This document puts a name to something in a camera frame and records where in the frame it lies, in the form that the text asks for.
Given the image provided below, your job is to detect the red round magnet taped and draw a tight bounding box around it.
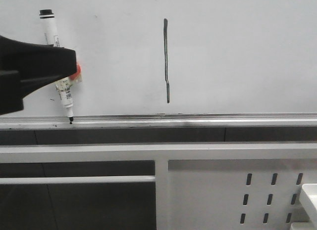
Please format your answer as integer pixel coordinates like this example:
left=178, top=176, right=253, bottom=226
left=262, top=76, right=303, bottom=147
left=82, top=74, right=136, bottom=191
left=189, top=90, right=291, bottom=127
left=69, top=61, right=82, bottom=83

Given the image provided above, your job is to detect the white whiteboard marker pen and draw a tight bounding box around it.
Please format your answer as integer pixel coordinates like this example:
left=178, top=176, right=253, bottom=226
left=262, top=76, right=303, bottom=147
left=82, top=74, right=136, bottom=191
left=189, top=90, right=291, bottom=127
left=39, top=8, right=75, bottom=125

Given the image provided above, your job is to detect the white metal pegboard frame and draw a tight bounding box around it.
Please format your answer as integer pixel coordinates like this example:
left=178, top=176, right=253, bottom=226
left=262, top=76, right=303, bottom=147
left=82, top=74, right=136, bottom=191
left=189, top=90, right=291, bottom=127
left=0, top=142, right=317, bottom=230

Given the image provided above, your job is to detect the large white whiteboard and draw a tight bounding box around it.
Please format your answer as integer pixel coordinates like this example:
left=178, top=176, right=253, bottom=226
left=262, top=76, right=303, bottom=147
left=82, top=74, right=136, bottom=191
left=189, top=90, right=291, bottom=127
left=0, top=0, right=317, bottom=116

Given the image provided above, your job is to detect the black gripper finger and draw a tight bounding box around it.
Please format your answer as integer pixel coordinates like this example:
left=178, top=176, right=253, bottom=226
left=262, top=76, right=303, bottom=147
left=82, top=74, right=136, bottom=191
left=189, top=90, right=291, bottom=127
left=0, top=36, right=77, bottom=115

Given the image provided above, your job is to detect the aluminium whiteboard tray rail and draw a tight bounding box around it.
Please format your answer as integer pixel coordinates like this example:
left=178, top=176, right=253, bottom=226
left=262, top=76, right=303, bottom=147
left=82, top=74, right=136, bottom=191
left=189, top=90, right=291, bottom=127
left=0, top=113, right=317, bottom=130

